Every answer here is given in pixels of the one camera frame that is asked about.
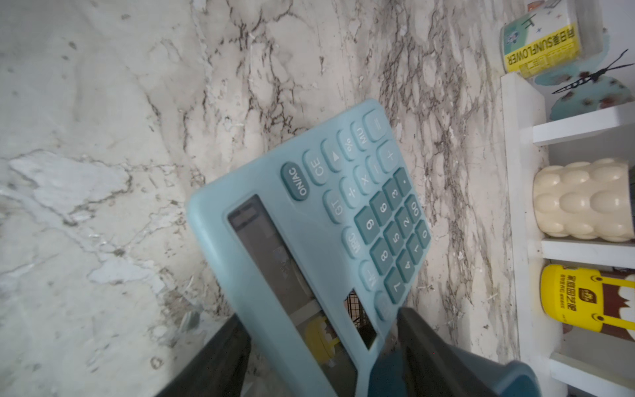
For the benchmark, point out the yellow plastic jar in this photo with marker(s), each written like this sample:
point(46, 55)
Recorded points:
point(591, 299)

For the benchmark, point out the teal plastic storage box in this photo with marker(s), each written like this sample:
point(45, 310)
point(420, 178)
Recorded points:
point(512, 379)

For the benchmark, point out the light blue calculator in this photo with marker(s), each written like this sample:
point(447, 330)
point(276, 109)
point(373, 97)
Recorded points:
point(316, 246)

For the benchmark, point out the cream bumpy plant pot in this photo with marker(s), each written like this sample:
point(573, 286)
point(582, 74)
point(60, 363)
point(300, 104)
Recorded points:
point(584, 200)

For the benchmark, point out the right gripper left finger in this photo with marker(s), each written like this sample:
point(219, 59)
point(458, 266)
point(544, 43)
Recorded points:
point(219, 369)

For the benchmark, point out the white wooden riser shelf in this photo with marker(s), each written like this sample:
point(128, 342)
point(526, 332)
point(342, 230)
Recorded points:
point(527, 136)

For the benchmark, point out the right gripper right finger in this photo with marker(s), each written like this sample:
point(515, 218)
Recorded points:
point(430, 367)

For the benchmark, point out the sunflower seed can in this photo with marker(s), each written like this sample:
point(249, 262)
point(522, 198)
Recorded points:
point(555, 34)

